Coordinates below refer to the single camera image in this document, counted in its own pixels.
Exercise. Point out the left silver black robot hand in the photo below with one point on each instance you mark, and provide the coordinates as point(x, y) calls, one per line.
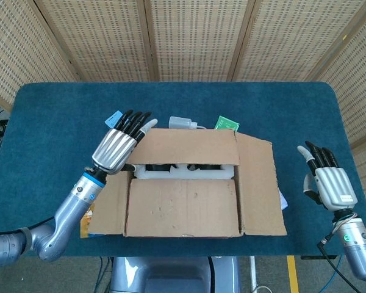
point(113, 149)

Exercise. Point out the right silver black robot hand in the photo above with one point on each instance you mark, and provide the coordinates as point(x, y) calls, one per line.
point(335, 186)

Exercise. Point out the cardboard box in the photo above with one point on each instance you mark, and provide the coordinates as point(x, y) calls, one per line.
point(183, 207)

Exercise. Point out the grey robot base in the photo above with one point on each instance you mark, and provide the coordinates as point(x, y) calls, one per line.
point(170, 274)

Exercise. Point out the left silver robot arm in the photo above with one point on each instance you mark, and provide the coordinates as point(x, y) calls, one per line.
point(70, 213)

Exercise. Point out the small light blue box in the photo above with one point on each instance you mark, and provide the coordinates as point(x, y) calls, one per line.
point(113, 118)

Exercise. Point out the black cup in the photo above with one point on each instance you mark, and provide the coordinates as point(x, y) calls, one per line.
point(157, 167)
point(207, 167)

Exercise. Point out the white blue tissue pack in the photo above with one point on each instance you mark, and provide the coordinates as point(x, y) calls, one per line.
point(283, 201)

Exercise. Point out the teal table mat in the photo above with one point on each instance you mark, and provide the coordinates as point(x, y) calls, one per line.
point(64, 100)

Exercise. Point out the translucent plastic bottle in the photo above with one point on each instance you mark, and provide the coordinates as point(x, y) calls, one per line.
point(180, 122)

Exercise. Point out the white foam insert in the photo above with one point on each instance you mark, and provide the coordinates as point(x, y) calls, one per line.
point(183, 174)

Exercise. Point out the black bar under table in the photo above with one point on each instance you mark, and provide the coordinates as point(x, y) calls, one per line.
point(311, 257)

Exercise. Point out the orange yellow printed box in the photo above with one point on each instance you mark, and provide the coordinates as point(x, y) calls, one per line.
point(86, 226)

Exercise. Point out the green packet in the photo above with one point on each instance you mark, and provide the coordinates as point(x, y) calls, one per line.
point(225, 123)

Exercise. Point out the white pole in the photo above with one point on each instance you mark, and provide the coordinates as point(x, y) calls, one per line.
point(252, 271)

